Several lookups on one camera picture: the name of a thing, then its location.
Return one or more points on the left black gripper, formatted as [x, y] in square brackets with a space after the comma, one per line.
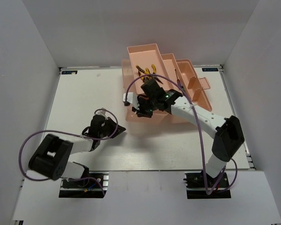
[110, 121]

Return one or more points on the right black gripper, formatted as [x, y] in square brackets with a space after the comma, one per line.
[138, 109]

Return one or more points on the yellow needle-nose pliers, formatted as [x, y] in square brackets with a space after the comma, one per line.
[140, 70]

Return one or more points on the yellow side cutter pliers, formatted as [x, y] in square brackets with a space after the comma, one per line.
[154, 72]

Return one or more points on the pink plastic toolbox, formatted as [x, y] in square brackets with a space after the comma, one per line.
[166, 65]

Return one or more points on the blue handled screwdriver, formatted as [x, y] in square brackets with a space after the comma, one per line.
[179, 82]

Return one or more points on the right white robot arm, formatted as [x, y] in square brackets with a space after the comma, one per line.
[226, 133]

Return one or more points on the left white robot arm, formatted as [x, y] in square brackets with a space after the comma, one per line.
[51, 159]

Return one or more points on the right blue table label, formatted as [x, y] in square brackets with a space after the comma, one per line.
[210, 69]

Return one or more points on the blue table label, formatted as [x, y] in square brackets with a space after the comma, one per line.
[69, 72]
[210, 69]

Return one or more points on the left blue table label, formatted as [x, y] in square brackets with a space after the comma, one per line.
[69, 72]

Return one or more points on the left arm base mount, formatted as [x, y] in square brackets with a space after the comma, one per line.
[85, 188]

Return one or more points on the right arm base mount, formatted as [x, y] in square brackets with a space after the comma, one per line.
[195, 187]

